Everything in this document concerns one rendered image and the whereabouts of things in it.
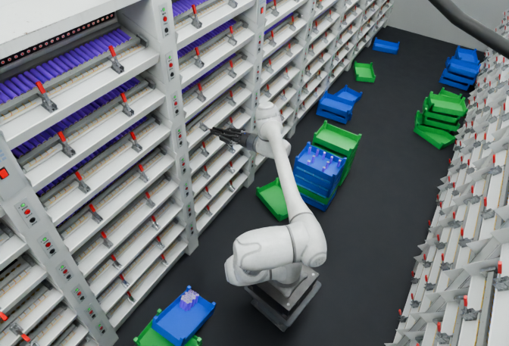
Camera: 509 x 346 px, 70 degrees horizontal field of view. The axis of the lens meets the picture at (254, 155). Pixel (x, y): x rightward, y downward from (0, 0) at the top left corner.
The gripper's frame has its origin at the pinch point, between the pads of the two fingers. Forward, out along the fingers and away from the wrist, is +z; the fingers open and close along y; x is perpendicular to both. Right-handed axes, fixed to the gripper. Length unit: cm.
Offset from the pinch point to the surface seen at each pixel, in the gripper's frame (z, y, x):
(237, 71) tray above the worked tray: 5.8, 31.8, 17.9
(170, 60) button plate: -3, -21, 48
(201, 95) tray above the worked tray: 5.5, 0.0, 20.0
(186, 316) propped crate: -2, -58, -89
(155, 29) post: -5, -25, 63
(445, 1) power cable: -99, -40, 82
